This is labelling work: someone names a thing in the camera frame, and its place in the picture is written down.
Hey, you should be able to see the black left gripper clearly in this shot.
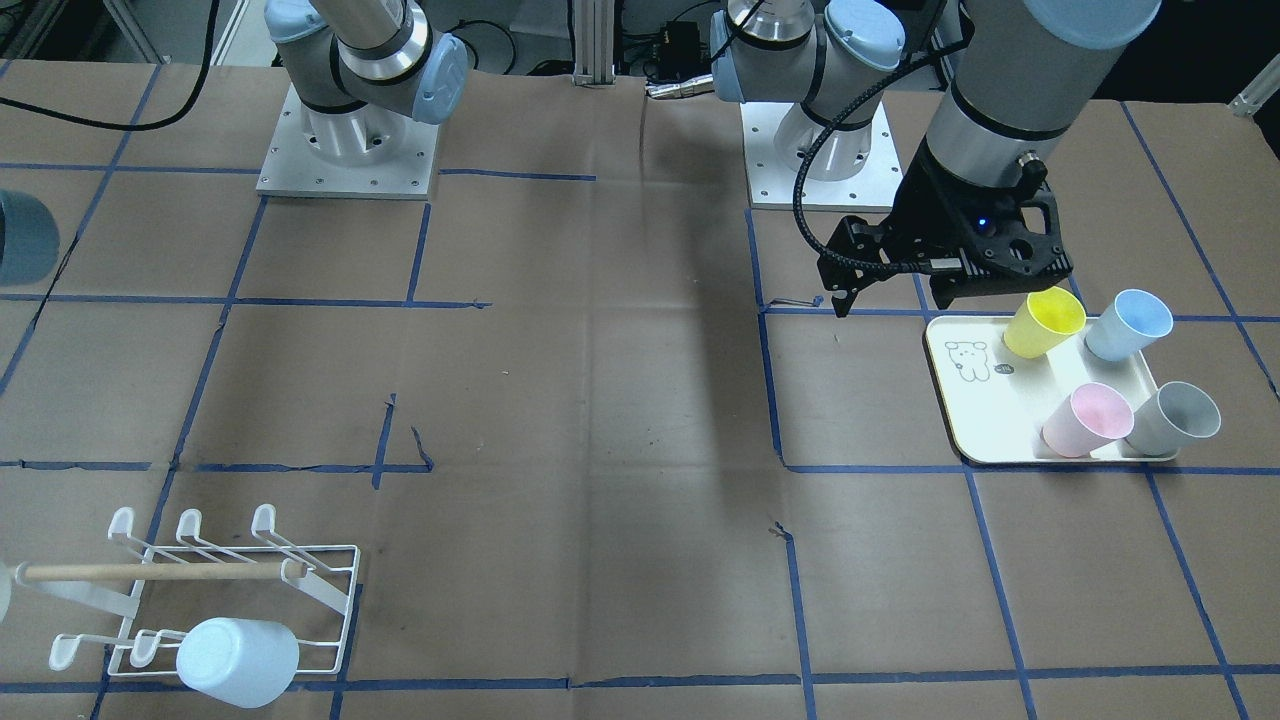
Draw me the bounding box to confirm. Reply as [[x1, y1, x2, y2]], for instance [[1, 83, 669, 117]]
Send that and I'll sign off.
[[893, 142, 1074, 310]]

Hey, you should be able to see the light blue cup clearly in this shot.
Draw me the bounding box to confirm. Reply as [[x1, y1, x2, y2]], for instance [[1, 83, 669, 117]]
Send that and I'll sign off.
[[175, 618, 300, 708]]

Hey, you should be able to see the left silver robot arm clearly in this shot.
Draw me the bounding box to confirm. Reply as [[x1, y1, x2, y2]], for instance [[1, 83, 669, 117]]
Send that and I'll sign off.
[[710, 1, 1160, 316]]

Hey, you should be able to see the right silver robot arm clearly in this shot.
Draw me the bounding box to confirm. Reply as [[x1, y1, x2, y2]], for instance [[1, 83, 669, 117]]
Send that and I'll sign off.
[[255, 1, 470, 201]]

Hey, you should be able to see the yellow cup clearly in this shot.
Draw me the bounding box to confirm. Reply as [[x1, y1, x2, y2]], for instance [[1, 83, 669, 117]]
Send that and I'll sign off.
[[1004, 287, 1087, 359]]

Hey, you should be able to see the pink cup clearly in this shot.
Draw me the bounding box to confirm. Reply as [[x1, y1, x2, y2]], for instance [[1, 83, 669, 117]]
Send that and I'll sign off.
[[1041, 382, 1134, 457]]

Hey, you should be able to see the grey cup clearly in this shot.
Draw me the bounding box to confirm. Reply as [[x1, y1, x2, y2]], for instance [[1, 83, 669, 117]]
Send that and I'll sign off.
[[1125, 380, 1222, 456]]

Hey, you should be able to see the cream plastic tray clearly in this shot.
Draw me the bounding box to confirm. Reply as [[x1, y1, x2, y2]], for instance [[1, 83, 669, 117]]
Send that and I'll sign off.
[[924, 315, 1158, 465]]

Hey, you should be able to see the black power adapter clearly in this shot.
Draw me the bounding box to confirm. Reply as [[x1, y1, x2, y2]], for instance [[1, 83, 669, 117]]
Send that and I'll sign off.
[[652, 20, 701, 77]]

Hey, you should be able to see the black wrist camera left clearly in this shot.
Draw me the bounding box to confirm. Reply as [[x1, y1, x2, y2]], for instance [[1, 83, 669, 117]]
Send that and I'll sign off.
[[815, 215, 901, 318]]

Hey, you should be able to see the aluminium frame post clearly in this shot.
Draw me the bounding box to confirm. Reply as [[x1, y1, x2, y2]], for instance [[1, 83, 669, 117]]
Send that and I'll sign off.
[[570, 0, 618, 87]]

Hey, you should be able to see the white wire cup rack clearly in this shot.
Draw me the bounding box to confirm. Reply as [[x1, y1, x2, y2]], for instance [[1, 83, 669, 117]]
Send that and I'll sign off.
[[3, 503, 362, 682]]

